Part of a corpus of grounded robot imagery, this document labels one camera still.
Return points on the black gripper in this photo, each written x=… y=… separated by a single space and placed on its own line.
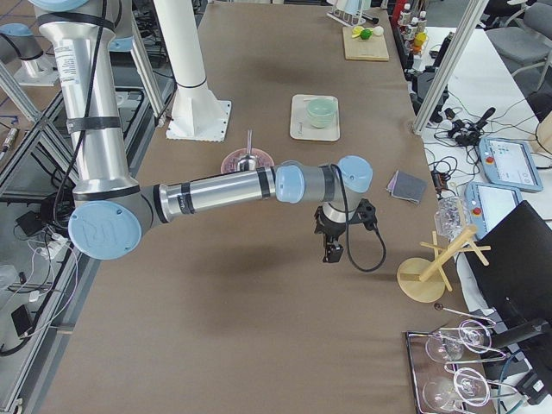
x=331 y=229

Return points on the green bowl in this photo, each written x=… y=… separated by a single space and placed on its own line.
x=321 y=108
x=320 y=123

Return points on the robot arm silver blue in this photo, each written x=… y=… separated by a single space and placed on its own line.
x=112 y=211
x=19 y=43

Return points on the wooden mug tree stand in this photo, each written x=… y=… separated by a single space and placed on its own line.
x=424 y=280

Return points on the grey purple folded cloth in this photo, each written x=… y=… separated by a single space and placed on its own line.
x=407 y=187

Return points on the clear glass cup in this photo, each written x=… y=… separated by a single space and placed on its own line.
x=451 y=217

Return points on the metal ice scoop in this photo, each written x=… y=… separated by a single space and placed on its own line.
x=248 y=161

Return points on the beige rabbit serving tray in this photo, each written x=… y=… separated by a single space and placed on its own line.
x=300 y=129

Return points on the green bowl on tray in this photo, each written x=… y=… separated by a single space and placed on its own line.
x=320 y=123

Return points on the pink bowl with ice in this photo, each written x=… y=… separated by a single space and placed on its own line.
x=228 y=165

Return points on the teach pendant tablet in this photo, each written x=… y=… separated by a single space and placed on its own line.
x=509 y=162
x=489 y=204

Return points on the black monitor back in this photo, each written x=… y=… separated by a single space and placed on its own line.
x=517 y=283

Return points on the bamboo cutting board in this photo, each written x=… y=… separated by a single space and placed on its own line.
x=373 y=49

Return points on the green lime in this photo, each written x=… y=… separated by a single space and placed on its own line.
x=365 y=34

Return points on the lemon slice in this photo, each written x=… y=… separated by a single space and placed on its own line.
x=356 y=31

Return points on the blue plastic cup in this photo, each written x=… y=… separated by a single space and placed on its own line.
x=352 y=7

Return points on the wire wine glass rack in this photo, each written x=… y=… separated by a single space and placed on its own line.
x=446 y=368

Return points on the white camera pole base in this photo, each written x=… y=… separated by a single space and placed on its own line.
x=197 y=114

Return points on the aluminium frame post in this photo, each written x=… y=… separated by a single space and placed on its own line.
x=457 y=46

